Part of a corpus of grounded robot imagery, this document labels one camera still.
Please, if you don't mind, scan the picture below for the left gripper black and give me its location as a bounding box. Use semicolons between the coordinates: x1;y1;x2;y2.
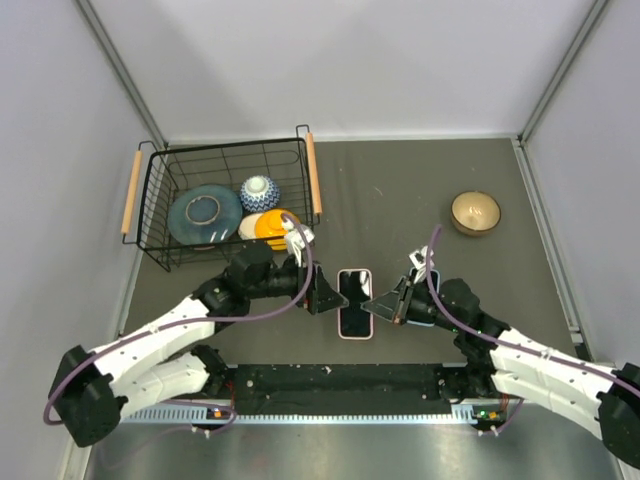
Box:
247;247;347;314

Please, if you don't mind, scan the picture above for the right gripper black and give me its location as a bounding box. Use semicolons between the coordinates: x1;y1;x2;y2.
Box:
364;274;462;333

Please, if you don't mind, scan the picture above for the pink phone case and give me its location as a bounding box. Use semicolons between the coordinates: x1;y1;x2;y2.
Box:
336;267;376;341

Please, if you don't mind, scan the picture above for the black smartphone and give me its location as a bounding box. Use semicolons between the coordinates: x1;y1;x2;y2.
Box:
339;270;373;338

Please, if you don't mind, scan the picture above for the light blue phone case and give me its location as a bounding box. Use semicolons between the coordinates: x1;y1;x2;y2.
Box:
405;267;444;328

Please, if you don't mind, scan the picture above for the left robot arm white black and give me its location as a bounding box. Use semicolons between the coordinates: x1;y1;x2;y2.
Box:
43;241;347;448

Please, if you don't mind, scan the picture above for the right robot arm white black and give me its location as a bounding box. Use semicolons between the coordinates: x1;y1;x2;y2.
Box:
362;278;639;467

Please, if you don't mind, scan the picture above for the yellow bowl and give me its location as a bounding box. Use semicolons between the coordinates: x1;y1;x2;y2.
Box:
254;208;298;251

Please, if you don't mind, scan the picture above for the cream white bowl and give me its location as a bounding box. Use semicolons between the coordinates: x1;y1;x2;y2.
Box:
238;213;262;240

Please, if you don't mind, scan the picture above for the blue white patterned bowl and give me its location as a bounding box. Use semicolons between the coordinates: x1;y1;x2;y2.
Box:
240;175;281;213

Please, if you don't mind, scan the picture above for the gold brown bowl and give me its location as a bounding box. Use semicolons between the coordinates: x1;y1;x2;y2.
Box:
450;191;502;236

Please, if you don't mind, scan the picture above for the dark blue ceramic plate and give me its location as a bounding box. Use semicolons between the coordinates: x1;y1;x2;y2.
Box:
167;184;243;246

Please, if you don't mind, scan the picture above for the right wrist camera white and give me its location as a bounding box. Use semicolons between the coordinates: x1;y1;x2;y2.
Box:
409;245;435;283

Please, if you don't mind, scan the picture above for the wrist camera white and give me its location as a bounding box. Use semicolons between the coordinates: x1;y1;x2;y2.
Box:
409;245;435;283
282;220;315;267

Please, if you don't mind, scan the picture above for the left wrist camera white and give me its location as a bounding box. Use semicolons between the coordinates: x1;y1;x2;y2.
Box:
282;220;315;267

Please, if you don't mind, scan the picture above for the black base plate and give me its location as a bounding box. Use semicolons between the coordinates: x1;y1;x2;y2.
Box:
201;364;502;415

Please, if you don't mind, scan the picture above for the white slotted cable duct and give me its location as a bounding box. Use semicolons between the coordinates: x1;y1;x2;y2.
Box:
122;404;506;427

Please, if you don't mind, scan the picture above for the right wooden basket handle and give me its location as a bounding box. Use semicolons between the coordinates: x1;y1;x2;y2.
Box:
305;132;323;215

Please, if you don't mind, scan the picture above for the wooden basket handle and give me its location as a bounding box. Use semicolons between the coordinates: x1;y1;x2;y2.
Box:
121;148;143;236
305;132;323;215

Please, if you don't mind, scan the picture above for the black wire basket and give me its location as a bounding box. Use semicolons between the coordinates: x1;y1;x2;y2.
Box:
120;124;323;271

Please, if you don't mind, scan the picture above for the left wooden basket handle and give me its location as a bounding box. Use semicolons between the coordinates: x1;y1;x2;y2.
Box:
121;148;143;236

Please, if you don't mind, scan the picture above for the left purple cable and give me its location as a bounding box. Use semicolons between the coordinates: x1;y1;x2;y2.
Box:
43;212;316;436

